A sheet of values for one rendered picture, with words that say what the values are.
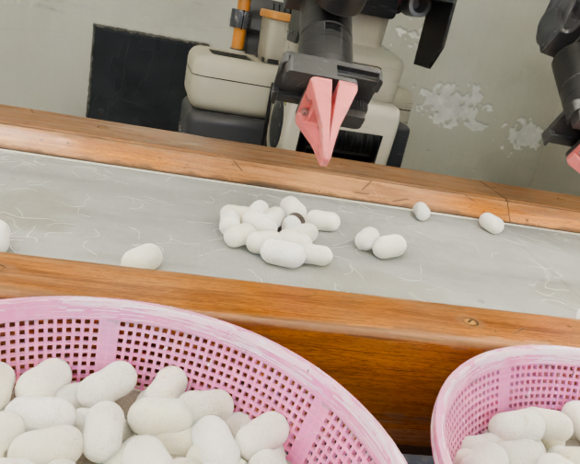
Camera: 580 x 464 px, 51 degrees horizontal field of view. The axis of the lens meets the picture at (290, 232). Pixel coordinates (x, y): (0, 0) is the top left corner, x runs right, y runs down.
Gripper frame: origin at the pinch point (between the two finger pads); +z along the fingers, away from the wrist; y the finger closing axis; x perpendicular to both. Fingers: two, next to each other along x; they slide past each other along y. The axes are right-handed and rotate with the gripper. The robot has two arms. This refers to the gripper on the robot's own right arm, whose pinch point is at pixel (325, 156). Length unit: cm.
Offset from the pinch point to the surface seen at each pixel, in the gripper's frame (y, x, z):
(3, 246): -24.2, -4.6, 15.6
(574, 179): 158, 144, -118
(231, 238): -8.2, -0.2, 10.3
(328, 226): 1.7, 4.6, 5.0
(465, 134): 113, 155, -141
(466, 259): 15.9, 3.8, 6.8
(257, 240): -6.1, -1.1, 10.6
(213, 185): -9.3, 12.3, -2.6
